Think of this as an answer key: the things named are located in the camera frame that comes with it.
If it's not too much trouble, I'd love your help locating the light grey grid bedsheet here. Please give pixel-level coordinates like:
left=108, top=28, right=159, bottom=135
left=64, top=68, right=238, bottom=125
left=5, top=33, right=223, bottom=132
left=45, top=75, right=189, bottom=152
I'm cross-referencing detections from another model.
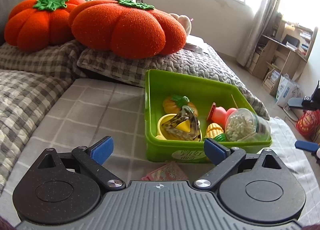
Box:
left=1, top=79, right=319, bottom=225

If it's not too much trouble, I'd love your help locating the toy pumpkin with green stem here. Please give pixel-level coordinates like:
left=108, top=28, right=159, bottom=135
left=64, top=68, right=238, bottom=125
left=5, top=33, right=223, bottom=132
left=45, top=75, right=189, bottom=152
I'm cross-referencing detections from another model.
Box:
left=162, top=94, right=199, bottom=116

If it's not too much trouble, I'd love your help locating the white paper shopping bag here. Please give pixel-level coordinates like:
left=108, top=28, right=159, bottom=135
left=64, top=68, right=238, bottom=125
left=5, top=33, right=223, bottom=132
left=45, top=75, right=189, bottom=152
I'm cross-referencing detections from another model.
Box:
left=276, top=74, right=300, bottom=108

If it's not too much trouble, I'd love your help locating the grey window curtain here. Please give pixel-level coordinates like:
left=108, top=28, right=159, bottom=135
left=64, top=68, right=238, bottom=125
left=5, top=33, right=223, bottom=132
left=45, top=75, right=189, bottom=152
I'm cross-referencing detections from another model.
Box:
left=236, top=0, right=280, bottom=67

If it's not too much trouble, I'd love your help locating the orange pumpkin cushion front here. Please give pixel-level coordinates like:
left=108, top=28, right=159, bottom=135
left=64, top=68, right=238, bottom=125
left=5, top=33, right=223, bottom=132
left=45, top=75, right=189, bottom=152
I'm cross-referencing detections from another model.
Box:
left=69, top=0, right=187, bottom=60

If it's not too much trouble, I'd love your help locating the orange pumpkin cushion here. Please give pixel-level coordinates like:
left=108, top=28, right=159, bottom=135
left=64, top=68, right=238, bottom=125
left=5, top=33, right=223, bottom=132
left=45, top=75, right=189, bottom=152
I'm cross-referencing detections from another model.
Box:
left=69, top=0, right=187, bottom=60
left=4, top=0, right=85, bottom=52

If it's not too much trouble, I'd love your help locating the orange pumpkin cushion back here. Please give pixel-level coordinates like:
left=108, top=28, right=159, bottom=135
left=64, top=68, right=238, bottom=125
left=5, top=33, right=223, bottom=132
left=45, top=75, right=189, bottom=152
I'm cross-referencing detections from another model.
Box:
left=4, top=0, right=85, bottom=52

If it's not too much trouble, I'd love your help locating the wooden bookshelf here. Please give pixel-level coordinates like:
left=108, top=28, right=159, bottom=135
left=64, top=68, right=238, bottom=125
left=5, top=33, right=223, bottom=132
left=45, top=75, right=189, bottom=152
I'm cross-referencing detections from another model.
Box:
left=248, top=19, right=318, bottom=96

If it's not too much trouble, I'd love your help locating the pink card pack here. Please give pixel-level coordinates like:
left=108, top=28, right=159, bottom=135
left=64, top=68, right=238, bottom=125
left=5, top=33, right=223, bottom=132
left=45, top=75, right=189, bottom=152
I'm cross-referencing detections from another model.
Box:
left=141, top=162, right=188, bottom=181

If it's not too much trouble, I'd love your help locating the clear cotton swab jar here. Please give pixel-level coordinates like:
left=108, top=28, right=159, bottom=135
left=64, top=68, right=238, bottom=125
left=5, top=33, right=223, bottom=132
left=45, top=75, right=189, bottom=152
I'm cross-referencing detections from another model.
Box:
left=225, top=108, right=271, bottom=142

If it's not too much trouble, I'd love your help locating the grey checked quilted blanket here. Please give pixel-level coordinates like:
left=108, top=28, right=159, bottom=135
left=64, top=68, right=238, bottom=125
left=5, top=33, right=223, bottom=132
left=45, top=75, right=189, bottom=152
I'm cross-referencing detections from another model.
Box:
left=1, top=40, right=270, bottom=187

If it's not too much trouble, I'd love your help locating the pink white plush toy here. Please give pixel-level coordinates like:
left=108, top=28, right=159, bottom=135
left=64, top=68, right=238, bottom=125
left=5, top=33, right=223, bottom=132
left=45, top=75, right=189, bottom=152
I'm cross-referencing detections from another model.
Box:
left=170, top=13, right=192, bottom=36

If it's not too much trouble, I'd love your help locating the toy corn cob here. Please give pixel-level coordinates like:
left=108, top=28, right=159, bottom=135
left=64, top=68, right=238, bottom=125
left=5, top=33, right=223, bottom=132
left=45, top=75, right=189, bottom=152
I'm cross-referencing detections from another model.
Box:
left=206, top=123, right=227, bottom=142

